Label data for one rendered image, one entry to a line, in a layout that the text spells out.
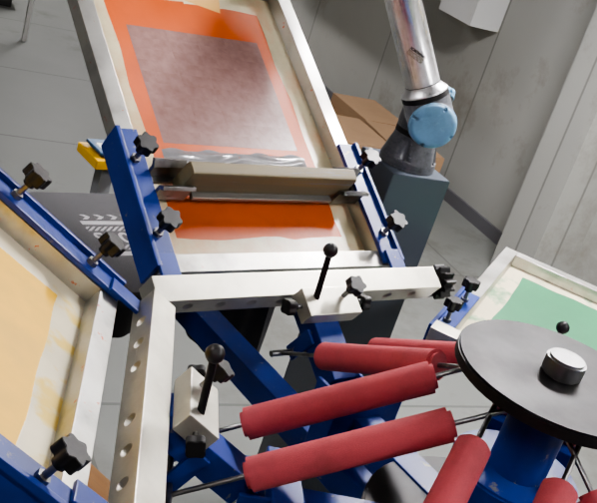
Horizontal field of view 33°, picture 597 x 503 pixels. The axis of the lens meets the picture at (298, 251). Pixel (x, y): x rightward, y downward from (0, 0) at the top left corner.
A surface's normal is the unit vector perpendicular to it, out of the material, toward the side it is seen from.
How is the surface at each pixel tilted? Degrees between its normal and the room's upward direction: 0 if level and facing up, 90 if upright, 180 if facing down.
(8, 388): 32
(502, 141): 90
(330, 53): 90
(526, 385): 0
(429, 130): 97
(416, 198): 90
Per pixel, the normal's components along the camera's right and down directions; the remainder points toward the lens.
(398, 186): 0.39, 0.48
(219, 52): 0.54, -0.49
